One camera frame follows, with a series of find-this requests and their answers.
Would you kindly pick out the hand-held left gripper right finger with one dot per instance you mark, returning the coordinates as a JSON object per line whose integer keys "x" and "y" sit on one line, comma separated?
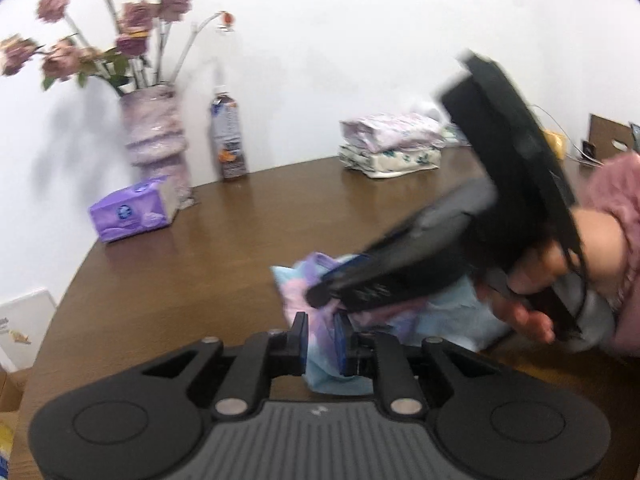
{"x": 342, "y": 347}

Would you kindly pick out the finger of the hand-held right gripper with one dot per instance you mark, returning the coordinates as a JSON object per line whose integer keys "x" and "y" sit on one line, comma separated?
{"x": 430, "y": 220}
{"x": 400, "y": 285}

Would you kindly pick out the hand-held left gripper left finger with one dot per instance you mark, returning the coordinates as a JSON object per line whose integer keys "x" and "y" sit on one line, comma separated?
{"x": 301, "y": 345}

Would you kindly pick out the pink blue mesh top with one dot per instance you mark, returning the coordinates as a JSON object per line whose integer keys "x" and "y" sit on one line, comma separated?
{"x": 325, "y": 360}

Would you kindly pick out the person's right forearm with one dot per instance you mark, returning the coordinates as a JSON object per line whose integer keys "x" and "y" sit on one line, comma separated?
{"x": 622, "y": 185}

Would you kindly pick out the person's right hand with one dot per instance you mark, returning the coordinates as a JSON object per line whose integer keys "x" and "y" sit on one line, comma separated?
{"x": 600, "y": 255}

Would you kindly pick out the yellow object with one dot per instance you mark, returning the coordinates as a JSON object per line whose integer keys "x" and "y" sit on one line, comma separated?
{"x": 556, "y": 144}

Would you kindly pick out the brown cardboard box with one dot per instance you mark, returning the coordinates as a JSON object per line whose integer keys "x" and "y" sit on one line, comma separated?
{"x": 612, "y": 137}

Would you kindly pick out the pink floral folded cloth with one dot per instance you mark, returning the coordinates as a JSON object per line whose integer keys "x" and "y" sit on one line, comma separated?
{"x": 390, "y": 131}

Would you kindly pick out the white robot speaker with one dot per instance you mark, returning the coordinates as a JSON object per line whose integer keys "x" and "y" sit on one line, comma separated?
{"x": 430, "y": 112}

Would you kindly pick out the tea bottle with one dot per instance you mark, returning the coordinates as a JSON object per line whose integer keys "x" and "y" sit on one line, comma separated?
{"x": 230, "y": 140}

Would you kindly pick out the purple tissue pack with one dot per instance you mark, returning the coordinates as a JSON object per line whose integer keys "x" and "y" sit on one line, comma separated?
{"x": 132, "y": 210}

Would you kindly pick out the fuzzy purple vase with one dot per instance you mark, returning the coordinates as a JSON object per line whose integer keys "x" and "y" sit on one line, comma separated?
{"x": 157, "y": 145}

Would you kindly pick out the white printed box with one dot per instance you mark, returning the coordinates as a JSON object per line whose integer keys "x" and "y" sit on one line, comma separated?
{"x": 22, "y": 330}

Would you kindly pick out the open cardboard carton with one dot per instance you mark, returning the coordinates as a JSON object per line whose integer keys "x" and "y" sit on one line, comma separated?
{"x": 12, "y": 390}

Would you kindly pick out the dried rose bouquet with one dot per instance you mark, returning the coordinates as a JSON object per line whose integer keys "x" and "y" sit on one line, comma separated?
{"x": 125, "y": 25}

